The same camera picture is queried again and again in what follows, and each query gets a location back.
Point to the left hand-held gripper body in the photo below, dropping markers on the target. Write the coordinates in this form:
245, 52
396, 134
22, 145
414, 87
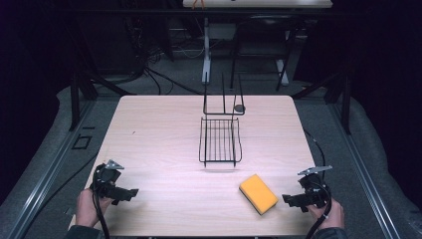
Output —
106, 181

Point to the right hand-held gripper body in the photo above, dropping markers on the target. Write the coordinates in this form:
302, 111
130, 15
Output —
314, 191

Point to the person's right hand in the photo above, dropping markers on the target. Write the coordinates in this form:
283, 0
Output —
328, 217

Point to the person's left hand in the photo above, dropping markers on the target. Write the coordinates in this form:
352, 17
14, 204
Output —
87, 207

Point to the yellow sponge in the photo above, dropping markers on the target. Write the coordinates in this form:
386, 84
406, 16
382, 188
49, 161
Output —
258, 194

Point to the black metal stand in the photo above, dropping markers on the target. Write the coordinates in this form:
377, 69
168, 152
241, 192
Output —
79, 89
345, 99

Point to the black metal stool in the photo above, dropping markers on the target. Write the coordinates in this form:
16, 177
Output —
262, 40

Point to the white desk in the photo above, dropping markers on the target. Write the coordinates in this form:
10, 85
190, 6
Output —
262, 3

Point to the grey floor rail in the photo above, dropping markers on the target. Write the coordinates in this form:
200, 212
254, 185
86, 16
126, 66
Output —
43, 179
365, 179

